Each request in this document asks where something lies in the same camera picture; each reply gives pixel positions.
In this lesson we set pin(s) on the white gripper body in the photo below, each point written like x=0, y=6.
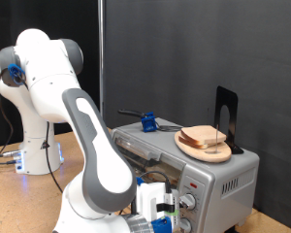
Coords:
x=148, y=197

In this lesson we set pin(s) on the spatula with blue grip block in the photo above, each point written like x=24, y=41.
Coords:
x=148, y=123

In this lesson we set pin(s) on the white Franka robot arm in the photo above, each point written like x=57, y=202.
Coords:
x=48, y=81

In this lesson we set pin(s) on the silver oven knob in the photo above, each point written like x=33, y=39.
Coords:
x=186, y=225
x=189, y=201

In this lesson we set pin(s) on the red oven indicator light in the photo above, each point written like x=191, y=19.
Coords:
x=193, y=185

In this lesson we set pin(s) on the silver toaster oven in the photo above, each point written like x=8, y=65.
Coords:
x=216, y=181

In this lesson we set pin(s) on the thin white bread slice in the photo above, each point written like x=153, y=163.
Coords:
x=203, y=134
x=190, y=144

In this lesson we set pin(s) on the round wooden board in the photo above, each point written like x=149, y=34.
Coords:
x=207, y=154

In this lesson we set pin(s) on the thin metal pin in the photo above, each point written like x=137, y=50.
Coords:
x=216, y=139

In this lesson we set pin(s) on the black metal bookend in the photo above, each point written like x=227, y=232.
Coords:
x=231, y=103

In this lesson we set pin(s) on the vertical metal pole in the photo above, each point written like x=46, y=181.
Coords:
x=101, y=48

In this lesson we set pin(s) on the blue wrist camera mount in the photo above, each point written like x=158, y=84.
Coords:
x=161, y=225

